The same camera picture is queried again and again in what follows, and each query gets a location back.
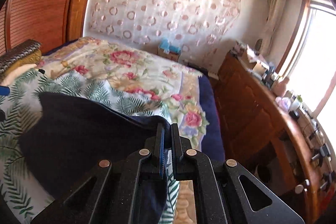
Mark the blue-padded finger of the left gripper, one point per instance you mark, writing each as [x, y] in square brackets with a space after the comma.
[4, 91]

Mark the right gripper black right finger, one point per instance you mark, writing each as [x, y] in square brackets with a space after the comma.
[183, 164]

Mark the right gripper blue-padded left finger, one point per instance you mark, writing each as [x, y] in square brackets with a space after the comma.
[158, 153]

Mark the navy blue printed t-shirt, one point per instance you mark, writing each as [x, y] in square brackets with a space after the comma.
[96, 163]

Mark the navy blue blanket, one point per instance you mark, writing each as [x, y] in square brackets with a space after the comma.
[211, 144]

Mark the floral quilt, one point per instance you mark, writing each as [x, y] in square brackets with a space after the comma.
[134, 82]

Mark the long wooden sideboard cabinet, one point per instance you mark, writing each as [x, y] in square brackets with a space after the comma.
[290, 156]

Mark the box with blue bag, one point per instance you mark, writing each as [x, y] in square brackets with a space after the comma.
[168, 51]

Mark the palm-leaf print bedsheet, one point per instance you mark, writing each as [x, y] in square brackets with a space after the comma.
[20, 111]

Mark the pink bottle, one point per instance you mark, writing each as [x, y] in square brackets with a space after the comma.
[281, 87]

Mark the open cardboard box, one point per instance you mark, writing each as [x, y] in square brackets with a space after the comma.
[253, 62]

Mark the circle-patterned sheer curtain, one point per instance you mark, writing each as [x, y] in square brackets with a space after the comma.
[196, 27]

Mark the white tied window curtain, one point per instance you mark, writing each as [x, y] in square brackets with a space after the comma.
[274, 17]

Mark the window with wooden frame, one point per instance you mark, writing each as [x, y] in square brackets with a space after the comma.
[310, 61]

